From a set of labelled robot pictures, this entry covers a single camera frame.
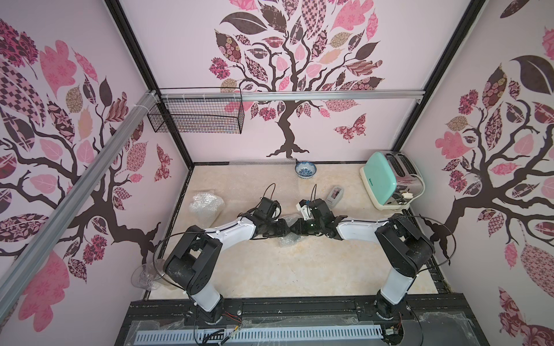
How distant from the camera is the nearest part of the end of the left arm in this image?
0.70 m

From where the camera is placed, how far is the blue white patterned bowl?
115 centimetres

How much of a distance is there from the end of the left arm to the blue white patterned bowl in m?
0.34

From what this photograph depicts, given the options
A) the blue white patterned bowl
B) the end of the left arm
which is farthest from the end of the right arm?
the blue white patterned bowl

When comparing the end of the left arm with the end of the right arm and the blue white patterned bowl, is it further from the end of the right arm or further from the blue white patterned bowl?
the blue white patterned bowl
